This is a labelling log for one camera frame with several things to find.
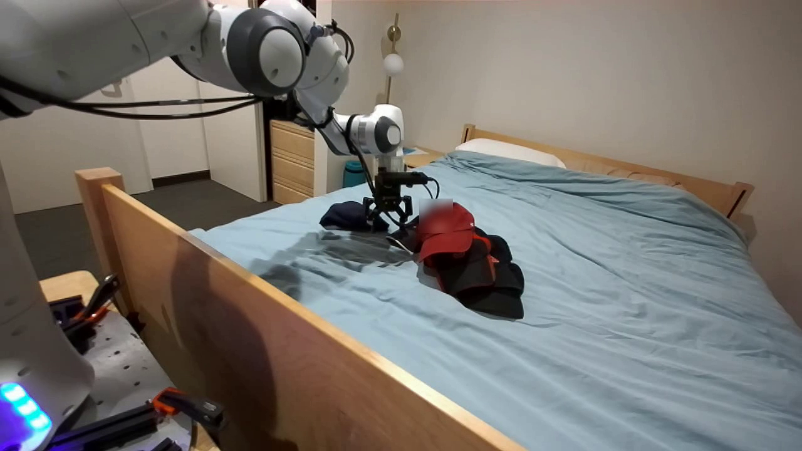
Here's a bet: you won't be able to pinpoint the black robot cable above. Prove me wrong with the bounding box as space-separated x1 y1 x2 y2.
0 75 266 123

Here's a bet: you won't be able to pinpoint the grey perforated robot table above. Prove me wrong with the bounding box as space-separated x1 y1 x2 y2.
38 311 214 451

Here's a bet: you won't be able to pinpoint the navy cap with white logo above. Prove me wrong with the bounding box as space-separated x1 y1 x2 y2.
318 198 391 235

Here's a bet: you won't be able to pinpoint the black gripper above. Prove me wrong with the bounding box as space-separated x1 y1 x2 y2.
362 168 419 234

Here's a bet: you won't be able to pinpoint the wooden dresser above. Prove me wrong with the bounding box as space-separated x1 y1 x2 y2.
266 119 320 209

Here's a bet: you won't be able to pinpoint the small wooden box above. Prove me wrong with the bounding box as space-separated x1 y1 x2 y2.
38 268 104 311

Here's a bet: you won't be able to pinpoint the red cap with black brim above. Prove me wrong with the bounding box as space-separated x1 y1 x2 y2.
411 202 529 322

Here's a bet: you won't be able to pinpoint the wall lamp with white globe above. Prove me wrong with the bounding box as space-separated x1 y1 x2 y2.
379 12 409 108

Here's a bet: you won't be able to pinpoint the white pillow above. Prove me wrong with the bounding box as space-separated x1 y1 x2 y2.
454 136 569 170

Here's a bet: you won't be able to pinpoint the wooden bed frame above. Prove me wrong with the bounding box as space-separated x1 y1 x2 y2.
72 123 756 451

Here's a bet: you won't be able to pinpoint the light blue bed sheet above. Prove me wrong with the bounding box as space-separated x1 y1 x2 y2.
187 149 802 451

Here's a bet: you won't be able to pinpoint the red handled pliers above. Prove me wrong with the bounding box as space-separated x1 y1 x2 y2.
62 274 123 339

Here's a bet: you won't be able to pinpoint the orange and black tool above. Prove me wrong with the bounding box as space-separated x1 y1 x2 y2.
147 387 228 441

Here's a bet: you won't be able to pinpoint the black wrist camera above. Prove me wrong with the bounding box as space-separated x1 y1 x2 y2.
399 168 439 192

